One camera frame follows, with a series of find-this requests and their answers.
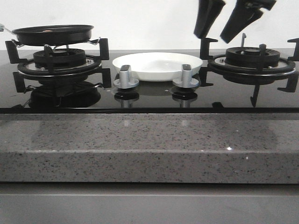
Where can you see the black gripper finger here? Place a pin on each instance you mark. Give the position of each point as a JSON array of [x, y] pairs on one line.
[[244, 13], [208, 11]]

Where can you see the white round plate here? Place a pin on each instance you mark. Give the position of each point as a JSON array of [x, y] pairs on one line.
[[157, 66]]

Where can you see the black frying pan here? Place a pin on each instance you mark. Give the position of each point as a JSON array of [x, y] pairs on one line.
[[61, 34]]

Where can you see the right black gas burner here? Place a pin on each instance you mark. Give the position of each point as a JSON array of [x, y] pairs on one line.
[[249, 57]]

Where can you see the black gas burner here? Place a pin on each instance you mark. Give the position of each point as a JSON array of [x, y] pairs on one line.
[[249, 57], [62, 58]]

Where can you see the right black pan support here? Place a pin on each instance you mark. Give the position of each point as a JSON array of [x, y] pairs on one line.
[[257, 76]]

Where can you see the black pan support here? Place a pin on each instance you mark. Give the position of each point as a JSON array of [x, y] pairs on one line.
[[55, 78], [257, 76]]

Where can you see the right silver stove knob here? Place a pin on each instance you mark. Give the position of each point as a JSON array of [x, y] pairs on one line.
[[186, 80]]

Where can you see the silver stove knob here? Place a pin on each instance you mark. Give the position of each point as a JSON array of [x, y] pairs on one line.
[[126, 81], [186, 80]]

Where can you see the left silver stove knob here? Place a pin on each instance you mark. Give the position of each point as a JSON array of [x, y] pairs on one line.
[[126, 81]]

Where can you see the left black pan support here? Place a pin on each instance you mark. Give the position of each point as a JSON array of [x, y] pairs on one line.
[[55, 78]]

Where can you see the black glass cooktop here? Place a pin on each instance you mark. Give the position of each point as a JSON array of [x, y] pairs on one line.
[[97, 94]]

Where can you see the left black gas burner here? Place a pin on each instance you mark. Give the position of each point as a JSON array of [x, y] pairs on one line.
[[62, 58]]

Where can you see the silver wire pan trivet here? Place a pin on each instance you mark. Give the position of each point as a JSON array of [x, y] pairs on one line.
[[19, 44]]

